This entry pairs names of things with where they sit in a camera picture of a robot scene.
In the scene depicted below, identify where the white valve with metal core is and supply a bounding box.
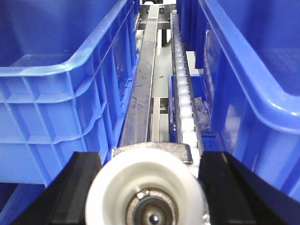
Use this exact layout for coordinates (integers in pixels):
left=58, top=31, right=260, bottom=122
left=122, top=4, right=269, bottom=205
left=85, top=142, right=210, bottom=225

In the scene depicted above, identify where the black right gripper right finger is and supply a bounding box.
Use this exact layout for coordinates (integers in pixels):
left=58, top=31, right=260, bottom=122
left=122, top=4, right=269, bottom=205
left=199, top=151, right=300, bottom=225

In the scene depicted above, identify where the blue shelf bin left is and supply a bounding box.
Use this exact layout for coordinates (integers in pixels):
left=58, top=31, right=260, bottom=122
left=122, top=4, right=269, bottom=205
left=0, top=0, right=139, bottom=185

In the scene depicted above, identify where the steel shelf divider rail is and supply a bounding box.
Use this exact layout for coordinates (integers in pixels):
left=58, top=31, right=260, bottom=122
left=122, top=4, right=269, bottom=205
left=119, top=4, right=159, bottom=147

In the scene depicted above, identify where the blue shelf bin right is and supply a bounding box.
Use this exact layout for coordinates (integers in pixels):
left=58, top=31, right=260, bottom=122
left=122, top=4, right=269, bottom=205
left=177, top=0, right=300, bottom=200

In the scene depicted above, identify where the blue shelf bin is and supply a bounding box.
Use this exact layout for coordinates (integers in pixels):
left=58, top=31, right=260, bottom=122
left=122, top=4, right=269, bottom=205
left=0, top=0, right=139, bottom=185
left=177, top=0, right=300, bottom=200

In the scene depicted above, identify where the white roller track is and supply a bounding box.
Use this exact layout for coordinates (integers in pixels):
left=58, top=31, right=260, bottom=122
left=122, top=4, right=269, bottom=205
left=170, top=10, right=203, bottom=167

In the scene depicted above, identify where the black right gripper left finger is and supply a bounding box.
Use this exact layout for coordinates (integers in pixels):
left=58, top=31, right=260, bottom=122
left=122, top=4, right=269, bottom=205
left=12, top=152, right=101, bottom=225

